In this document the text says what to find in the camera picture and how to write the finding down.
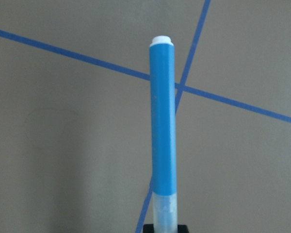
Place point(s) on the blue tape grid lines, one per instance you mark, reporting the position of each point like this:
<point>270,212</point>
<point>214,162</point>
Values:
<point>75,140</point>

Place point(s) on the blue highlighter marker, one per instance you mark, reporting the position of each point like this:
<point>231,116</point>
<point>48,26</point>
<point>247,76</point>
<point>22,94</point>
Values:
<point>163,131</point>

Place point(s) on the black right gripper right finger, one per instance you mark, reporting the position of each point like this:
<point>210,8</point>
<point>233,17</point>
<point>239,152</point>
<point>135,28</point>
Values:
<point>182,228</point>

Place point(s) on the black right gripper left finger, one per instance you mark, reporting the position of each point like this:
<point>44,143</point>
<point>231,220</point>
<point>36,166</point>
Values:
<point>148,228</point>

